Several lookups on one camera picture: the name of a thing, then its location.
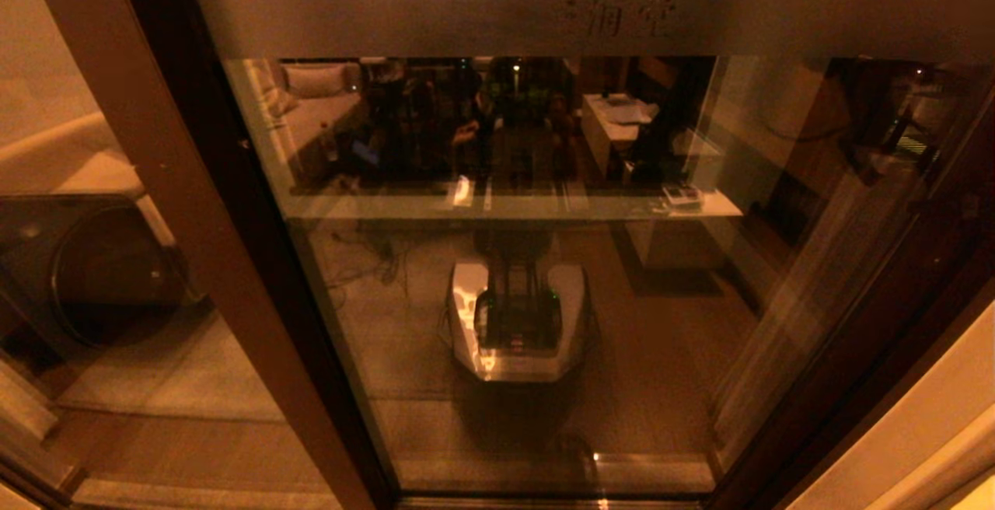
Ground brown framed fixed glass panel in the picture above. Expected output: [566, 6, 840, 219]
[0, 0, 401, 510]

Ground brown framed sliding glass door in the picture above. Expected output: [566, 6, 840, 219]
[183, 0, 995, 507]

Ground dark front-load washing machine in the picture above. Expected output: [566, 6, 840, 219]
[0, 194, 194, 351]

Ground dark brown door jamb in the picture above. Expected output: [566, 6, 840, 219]
[766, 207, 995, 510]

